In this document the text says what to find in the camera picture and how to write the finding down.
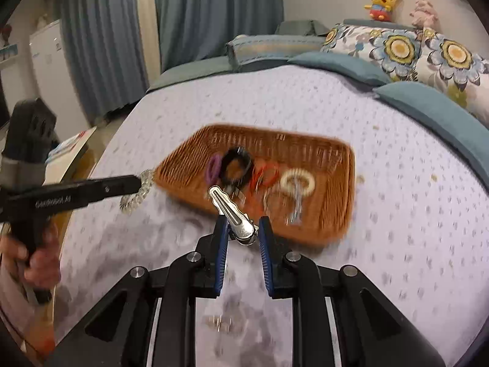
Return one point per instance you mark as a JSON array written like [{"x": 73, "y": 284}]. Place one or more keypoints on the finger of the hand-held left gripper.
[{"x": 118, "y": 187}]

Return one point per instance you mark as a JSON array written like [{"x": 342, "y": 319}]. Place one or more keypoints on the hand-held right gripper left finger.
[{"x": 221, "y": 260}]

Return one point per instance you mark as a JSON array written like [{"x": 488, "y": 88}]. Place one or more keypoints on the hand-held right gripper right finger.
[{"x": 267, "y": 260}]

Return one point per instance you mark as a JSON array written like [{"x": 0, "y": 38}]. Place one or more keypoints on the silver metal hair clip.
[{"x": 233, "y": 218}]

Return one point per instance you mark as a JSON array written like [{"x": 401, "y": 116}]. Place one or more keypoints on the brown wicker basket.
[{"x": 324, "y": 183}]

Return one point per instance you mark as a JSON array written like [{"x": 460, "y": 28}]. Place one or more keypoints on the black wrist watch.
[{"x": 244, "y": 160}]

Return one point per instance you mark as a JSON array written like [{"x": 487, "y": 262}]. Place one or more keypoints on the person's left hand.
[{"x": 42, "y": 263}]

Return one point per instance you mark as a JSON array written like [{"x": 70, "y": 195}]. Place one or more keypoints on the white printed booklet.
[{"x": 72, "y": 143}]

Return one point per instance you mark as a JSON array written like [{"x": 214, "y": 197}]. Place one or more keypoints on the floral quilted bedspread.
[{"x": 382, "y": 237}]

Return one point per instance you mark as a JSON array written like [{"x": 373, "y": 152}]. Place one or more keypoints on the white refrigerator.
[{"x": 49, "y": 72}]

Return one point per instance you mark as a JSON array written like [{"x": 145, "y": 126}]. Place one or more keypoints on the blue curtain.
[
  {"x": 95, "y": 46},
  {"x": 214, "y": 11}
]

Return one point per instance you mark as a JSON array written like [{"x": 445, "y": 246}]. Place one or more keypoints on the striped blue folded blanket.
[{"x": 267, "y": 49}]

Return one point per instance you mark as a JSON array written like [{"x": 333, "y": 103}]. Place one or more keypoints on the blue flat pillow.
[
  {"x": 336, "y": 67},
  {"x": 431, "y": 114}
]

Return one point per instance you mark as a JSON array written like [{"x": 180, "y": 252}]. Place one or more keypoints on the floral print pillow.
[
  {"x": 397, "y": 49},
  {"x": 454, "y": 57}
]

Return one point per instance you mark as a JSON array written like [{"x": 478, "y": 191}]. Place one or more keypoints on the yellow plush toy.
[{"x": 382, "y": 4}]

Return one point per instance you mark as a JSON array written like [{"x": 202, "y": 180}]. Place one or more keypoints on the pink plush toy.
[{"x": 424, "y": 13}]

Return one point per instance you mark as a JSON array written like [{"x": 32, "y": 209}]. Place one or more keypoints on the teal bed frame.
[{"x": 183, "y": 70}]

